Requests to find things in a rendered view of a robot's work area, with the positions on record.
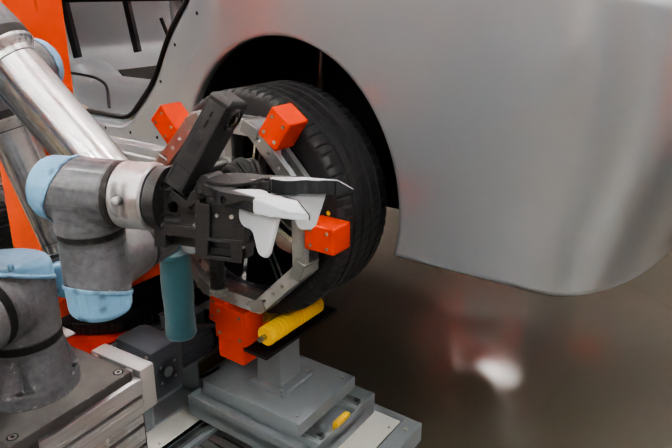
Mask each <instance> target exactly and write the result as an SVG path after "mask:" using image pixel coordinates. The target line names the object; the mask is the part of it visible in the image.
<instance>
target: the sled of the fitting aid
mask: <svg viewBox="0 0 672 448"><path fill-rule="evenodd" d="M188 403H189V414H191V415H193V416H195V417H197V418H199V419H200V420H202V421H204V422H206V423H208V424H210V425H212V426H214V427H216V428H218V429H219V430H221V431H223V432H225V433H227V434H229V435H231V436H233V437H235V438H237V439H239V440H240V441H242V442H244V443H246V444H248V445H250V446H252V447H254V448H338V447H339V446H340V445H341V444H342V443H344V442H345V441H346V440H347V439H348V438H349V437H350V436H351V435H352V434H353V433H354V432H355V431H356V430H357V429H358V428H359V427H360V426H361V425H362V424H363V423H364V422H365V421H366V420H367V419H368V418H369V417H370V416H371V415H372V414H373V413H374V403H375V393H374V392H371V391H369V390H367V389H364V388H362V387H359V386H357V385H355V388H354V389H353V390H352V391H351V392H349V393H348V394H347V395H346V396H345V397H344V398H343V399H342V400H340V401H339V402H338V403H337V404H336V405H335V406H334V407H333V408H331V409H330V410H329V411H328V412H327V413H326V414H325V415H324V416H322V417H321V418H320V419H319V420H318V421H317V422H316V423H315V424H314V425H312V426H311V427H310V428H309V429H308V430H307V431H306V432H305V433H303V434H302V435H301V436H300V437H297V436H295V435H293V434H291V433H289V432H287V431H285V430H283V429H281V428H279V427H277V426H275V425H273V424H271V423H269V422H267V421H265V420H263V419H260V418H258V417H256V416H254V415H252V414H250V413H248V412H246V411H244V410H242V409H240V408H238V407H236V406H234V405H232V404H230V403H228V402H226V401H224V400H222V399H219V398H217V397H215V396H213V395H211V394H209V393H207V392H205V391H204V390H203V385H201V386H200V387H198V388H197V389H195V390H194V391H192V392H191V393H189V394H188Z"/></svg>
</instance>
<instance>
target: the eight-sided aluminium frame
mask: <svg viewBox="0 0 672 448"><path fill-rule="evenodd" d="M200 112H201V110H198V111H193V112H190V113H189V114H188V116H187V117H186V118H184V121H183V123H182V124H181V126H180V127H179V129H178V130H177V131H176V133H175V134H174V136H173V137H172V139H171V140H170V141H169V143H168V144H167V146H166V147H165V148H164V150H163V151H162V153H161V154H159V156H158V158H157V160H156V163H161V164H163V165H165V166H168V165H173V163H174V161H175V159H176V157H177V155H178V154H179V152H180V150H181V148H182V146H183V144H184V142H185V140H186V139H187V137H188V135H189V133H190V131H191V129H192V127H193V125H194V123H195V122H196V120H197V118H198V116H199V114H200ZM265 119H266V117H261V116H252V115H245V114H243V116H242V118H241V121H240V122H239V124H238V125H237V126H236V128H235V130H234V132H233V133H232V134H238V135H244V136H248V137H249V138H250V140H251V141H252V142H253V144H254V145H255V147H256V148H257V149H258V151H259V152H260V154H261V155H262V156H263V158H264V159H265V161H266V162H267V164H268V165H269V166H270V168H271V169H272V171H273V172H274V173H275V175H282V176H302V177H310V176H309V174H308V173H307V171H306V170H305V169H304V167H303V166H302V165H301V163H300V162H299V160H298V159H297V158H296V156H295V155H294V153H293V152H292V151H291V149H290V148H289V147H288V148H285V149H282V150H278V151H274V150H273V149H272V148H271V147H270V145H269V144H268V143H267V142H266V141H265V140H264V139H263V138H262V137H261V136H260V135H259V130H260V128H261V126H262V125H263V123H264V121H265ZM291 221H292V264H293V266H292V268H291V269H290V270H289V271H287V272H286V273H285V274H284V275H283V276H282V277H281V278H280V279H278V280H277V281H276V282H275V283H274V284H273V285H272V286H271V287H269V288H268V289H267V290H266V291H264V290H261V289H258V288H255V287H252V286H249V285H246V284H243V283H240V282H238V281H235V280H232V279H229V278H226V277H225V281H226V285H227V286H228V293H227V294H226V295H224V296H221V297H216V298H217V299H220V300H222V301H225V302H227V303H230V304H233V305H235V306H238V307H241V308H244V309H246V310H249V311H251V312H252V313H257V314H262V313H264V312H266V311H267V310H269V309H271V308H272V307H274V306H275V305H277V304H278V303H280V301H281V300H282V299H283V298H285V297H286V296H287V295H288V294H289V293H291V292H292V291H293V290H294V289H295V288H296V287H298V286H299V285H300V284H301V283H302V282H303V281H305V280H306V279H307V278H308V277H309V276H311V275H313V274H314V272H315V271H316V270H318V268H319V264H318V262H319V259H320V258H319V257H318V252H316V251H313V250H309V249H306V248H305V230H301V229H299V228H298V227H297V224H296V222H295V220H291ZM191 264H192V272H193V279H194V281H195V282H196V284H197V287H198V288H199V289H200V290H201V291H202V293H203V294H206V295H207V296H209V297H210V295H209V286H210V275H209V271H210V270H209V259H205V258H197V257H195V254H191Z"/></svg>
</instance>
